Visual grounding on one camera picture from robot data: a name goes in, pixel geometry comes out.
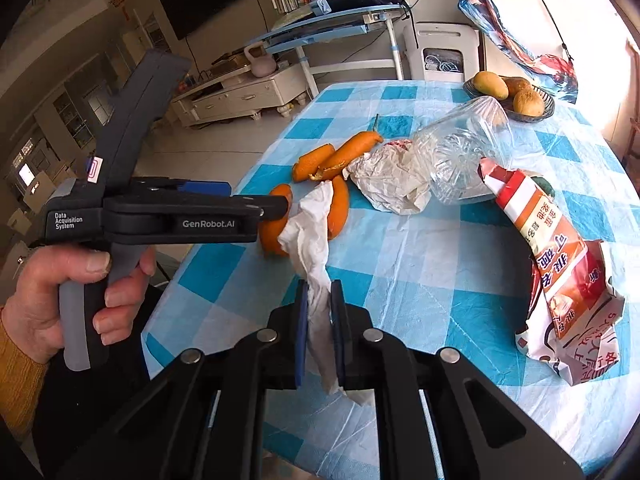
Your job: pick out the red wall ornament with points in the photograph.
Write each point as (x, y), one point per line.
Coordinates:
(120, 2)

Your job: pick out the white paper wrapper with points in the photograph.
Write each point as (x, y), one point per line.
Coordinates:
(390, 185)

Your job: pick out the white television cabinet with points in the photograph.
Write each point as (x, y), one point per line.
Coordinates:
(235, 97)

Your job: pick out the tan round fruit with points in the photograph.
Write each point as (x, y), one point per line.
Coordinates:
(529, 102)

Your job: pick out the pink kettlebell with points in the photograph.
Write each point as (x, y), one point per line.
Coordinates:
(262, 66)

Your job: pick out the white air purifier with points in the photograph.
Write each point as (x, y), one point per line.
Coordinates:
(440, 35)

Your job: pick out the brown wooden tray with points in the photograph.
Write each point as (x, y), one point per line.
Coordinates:
(230, 64)

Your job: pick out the wide orange peel piece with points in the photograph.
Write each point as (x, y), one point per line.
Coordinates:
(272, 240)

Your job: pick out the wooden chair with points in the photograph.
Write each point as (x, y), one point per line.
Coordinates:
(635, 135)

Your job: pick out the colourful printed hanging bag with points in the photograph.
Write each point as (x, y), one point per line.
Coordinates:
(500, 25)

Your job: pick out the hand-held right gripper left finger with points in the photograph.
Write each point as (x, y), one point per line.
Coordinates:
(301, 332)

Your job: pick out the clear plastic bottle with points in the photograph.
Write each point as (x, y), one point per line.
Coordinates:
(460, 160)

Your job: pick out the yellow mango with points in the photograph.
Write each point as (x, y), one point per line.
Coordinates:
(490, 85)

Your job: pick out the blue white study desk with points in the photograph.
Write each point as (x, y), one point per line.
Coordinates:
(320, 30)

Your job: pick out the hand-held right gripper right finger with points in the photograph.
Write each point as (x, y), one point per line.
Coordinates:
(337, 332)

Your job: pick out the orange peel with stem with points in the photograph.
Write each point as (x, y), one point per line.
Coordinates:
(350, 150)

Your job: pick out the red orange snack bag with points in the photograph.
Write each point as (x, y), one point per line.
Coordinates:
(560, 270)

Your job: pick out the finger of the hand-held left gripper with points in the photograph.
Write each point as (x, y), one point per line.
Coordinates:
(240, 206)
(210, 189)

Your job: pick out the person's left forearm yellow sleeve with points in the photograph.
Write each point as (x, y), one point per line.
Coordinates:
(17, 385)

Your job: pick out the person's dark clothing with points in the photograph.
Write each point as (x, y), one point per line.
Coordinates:
(125, 350)

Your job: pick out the person's left hand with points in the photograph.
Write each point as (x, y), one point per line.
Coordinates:
(35, 300)

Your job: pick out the cardboard box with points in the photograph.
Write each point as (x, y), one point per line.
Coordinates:
(45, 185)

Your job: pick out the brown oval fruit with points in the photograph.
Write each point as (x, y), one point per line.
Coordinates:
(517, 85)

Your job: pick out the dark woven fruit bowl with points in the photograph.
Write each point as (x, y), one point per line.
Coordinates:
(525, 118)

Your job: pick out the light blue plastic holder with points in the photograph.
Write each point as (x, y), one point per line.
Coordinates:
(320, 6)

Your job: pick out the white tissue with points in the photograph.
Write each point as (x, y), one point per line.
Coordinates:
(310, 240)

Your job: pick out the glass door display cabinet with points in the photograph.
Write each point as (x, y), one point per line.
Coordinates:
(75, 115)

